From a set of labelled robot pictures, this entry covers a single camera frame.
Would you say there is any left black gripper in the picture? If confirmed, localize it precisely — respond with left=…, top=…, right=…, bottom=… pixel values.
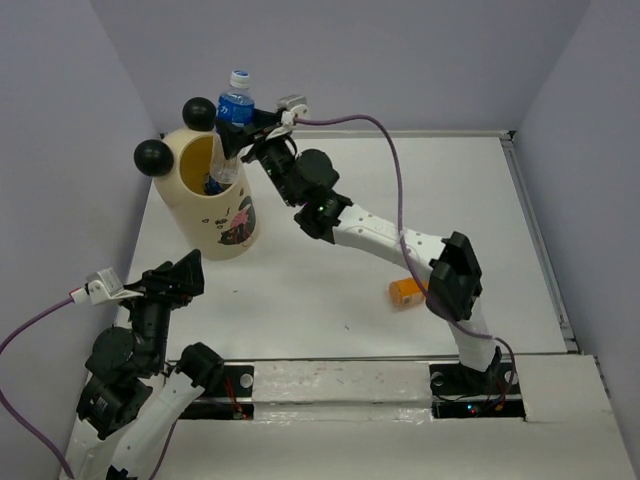
left=115, top=246, right=207, bottom=370

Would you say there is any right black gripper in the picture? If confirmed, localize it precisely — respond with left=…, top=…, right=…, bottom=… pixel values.
left=218, top=102, right=301, bottom=206

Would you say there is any orange juice bottle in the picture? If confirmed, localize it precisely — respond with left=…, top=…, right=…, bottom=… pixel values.
left=388, top=278, right=425, bottom=309

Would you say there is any small blue label bottle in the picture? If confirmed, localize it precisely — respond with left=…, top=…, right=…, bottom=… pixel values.
left=202, top=173, right=224, bottom=196

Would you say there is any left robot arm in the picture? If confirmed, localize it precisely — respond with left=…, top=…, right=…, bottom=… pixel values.
left=60, top=249, right=224, bottom=479

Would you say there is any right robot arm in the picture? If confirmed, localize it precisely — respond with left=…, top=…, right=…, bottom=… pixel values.
left=215, top=109, right=501, bottom=392

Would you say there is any cream cat bin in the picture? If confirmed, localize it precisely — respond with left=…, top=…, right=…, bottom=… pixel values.
left=133, top=97, right=259, bottom=261

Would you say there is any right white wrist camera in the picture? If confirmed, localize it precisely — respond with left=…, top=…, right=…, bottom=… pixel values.
left=277, top=94, right=310, bottom=126

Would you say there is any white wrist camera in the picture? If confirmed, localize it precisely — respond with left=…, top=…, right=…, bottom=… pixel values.
left=85, top=267, right=124, bottom=305
left=277, top=94, right=310, bottom=126

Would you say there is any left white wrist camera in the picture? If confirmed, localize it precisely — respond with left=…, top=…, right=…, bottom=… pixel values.
left=85, top=267, right=124, bottom=305

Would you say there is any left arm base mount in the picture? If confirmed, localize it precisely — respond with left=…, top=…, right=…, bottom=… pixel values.
left=179, top=362, right=255, bottom=421

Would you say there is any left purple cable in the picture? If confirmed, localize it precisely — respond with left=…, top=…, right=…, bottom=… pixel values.
left=0, top=287, right=176, bottom=480

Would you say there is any purple cable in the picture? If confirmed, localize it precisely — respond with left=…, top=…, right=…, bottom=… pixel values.
left=0, top=287, right=176, bottom=480
left=294, top=114, right=516, bottom=401

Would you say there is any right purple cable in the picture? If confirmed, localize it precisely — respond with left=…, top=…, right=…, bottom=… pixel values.
left=294, top=114, right=516, bottom=401

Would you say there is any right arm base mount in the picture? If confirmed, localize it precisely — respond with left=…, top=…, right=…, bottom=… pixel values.
left=429, top=362, right=526, bottom=420

